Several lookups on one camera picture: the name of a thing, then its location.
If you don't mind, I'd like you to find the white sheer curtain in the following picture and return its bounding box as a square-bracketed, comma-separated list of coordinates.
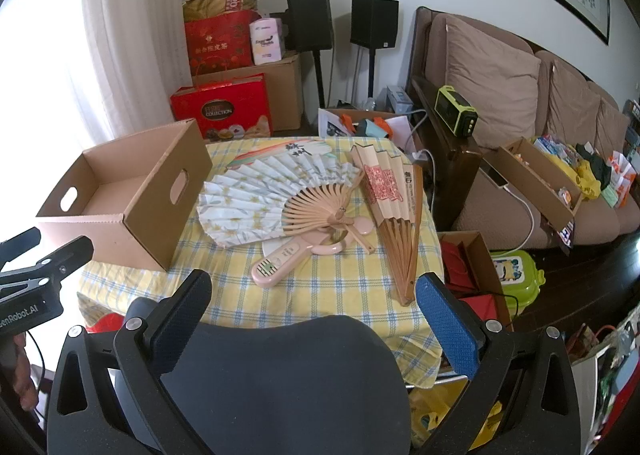
[10, 0, 200, 156]

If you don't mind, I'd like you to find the smartphone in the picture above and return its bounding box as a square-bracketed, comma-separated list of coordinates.
[482, 166, 509, 188]

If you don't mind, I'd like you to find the pink handheld electric fan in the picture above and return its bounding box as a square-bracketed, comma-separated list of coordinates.
[251, 215, 374, 290]

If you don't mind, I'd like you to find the brown cardboard box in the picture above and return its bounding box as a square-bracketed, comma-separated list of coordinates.
[36, 118, 214, 272]

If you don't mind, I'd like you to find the yellow checkered tablecloth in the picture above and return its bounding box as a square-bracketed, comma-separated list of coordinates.
[77, 136, 444, 388]

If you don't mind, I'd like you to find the white orange paper bag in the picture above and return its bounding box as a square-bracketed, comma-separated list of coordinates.
[602, 151, 639, 208]

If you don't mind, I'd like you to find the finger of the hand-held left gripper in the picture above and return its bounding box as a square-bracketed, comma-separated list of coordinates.
[0, 235, 96, 289]
[0, 227, 42, 267]

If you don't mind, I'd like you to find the green portable radio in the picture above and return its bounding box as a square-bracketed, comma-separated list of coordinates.
[434, 85, 479, 138]

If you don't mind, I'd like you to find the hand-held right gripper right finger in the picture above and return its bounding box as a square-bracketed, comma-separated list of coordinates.
[415, 272, 597, 455]

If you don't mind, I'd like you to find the white floral folding fan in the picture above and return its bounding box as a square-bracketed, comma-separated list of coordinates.
[196, 153, 377, 255]

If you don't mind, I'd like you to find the red gift box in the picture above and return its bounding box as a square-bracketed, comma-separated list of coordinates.
[170, 73, 273, 142]

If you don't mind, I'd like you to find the shallow cardboard tray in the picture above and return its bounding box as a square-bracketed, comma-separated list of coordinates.
[497, 136, 586, 222]

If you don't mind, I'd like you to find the pink tissue pack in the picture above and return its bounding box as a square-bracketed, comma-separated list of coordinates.
[249, 17, 285, 66]

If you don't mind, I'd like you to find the cardboard box with red bags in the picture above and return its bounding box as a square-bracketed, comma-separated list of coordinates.
[437, 231, 514, 332]

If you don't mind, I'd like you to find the cardboard box with papers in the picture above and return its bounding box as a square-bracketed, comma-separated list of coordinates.
[317, 107, 417, 142]

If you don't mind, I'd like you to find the white charging cable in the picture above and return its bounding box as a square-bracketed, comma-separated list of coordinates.
[504, 185, 537, 257]

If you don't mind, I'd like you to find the red gift bag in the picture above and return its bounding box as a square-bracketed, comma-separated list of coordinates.
[184, 10, 262, 78]

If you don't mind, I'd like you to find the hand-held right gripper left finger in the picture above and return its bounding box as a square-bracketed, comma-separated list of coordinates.
[46, 269, 216, 455]

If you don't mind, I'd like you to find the large beige cushion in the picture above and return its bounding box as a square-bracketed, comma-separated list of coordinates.
[445, 15, 542, 150]

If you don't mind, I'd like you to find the grey appliance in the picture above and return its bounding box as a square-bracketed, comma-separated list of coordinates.
[387, 85, 414, 114]

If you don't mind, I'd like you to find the beige sofa back cushion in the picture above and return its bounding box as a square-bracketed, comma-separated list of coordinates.
[545, 60, 603, 146]

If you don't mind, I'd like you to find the red paper bag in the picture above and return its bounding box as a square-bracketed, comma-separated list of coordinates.
[460, 294, 507, 332]
[440, 241, 472, 292]

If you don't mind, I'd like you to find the person's left hand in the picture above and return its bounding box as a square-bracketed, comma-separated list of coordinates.
[13, 332, 39, 412]

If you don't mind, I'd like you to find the brown wooden sofa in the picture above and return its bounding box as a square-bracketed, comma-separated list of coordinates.
[407, 7, 640, 257]

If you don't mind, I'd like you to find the large closed cardboard box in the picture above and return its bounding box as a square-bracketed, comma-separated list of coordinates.
[252, 52, 305, 132]

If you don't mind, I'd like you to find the black speaker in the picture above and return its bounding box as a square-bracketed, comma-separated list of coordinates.
[350, 0, 400, 50]
[286, 0, 334, 52]

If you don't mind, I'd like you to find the green plastic lunch box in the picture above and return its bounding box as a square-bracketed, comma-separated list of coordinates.
[490, 250, 546, 322]

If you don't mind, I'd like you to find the beige wooden folding fan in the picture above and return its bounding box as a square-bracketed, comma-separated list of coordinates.
[348, 142, 425, 307]

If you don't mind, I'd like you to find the round printed paper fan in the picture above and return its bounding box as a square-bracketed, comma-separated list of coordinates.
[227, 137, 335, 172]

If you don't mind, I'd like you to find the yellow plastic bag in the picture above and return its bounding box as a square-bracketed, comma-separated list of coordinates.
[565, 160, 601, 200]

